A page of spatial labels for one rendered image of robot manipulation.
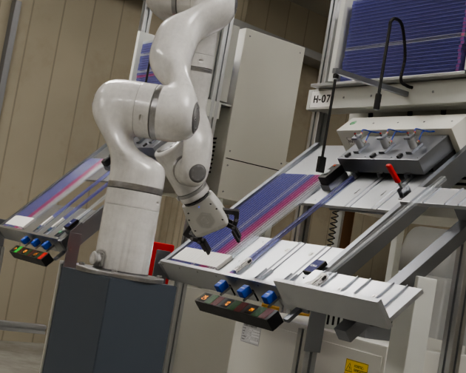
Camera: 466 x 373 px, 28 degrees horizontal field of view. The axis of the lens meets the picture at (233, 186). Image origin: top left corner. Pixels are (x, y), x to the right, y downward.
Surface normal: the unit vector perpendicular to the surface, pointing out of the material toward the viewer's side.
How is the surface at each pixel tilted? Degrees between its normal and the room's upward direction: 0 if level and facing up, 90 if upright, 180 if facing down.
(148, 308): 90
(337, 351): 90
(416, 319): 90
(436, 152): 90
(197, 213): 120
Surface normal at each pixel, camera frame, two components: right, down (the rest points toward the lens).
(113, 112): -0.04, 0.00
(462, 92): -0.82, -0.18
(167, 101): -0.04, -0.39
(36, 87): 0.68, 0.07
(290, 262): -0.43, -0.84
